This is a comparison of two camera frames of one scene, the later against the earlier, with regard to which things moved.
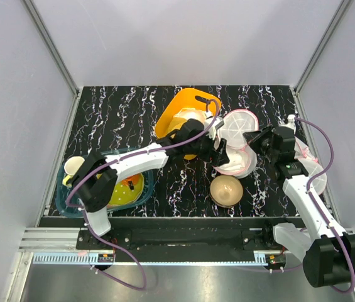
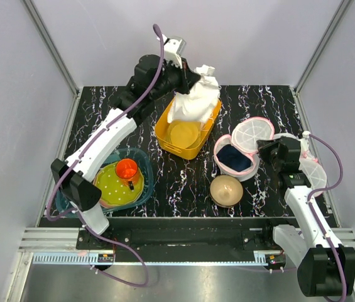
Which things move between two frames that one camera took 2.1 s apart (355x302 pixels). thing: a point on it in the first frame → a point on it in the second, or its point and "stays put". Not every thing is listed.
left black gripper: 218,158 → 188,77
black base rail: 181,240 stays put
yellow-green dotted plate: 122,194 stays put
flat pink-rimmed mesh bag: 313,167 stays put
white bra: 237,161 → 200,102
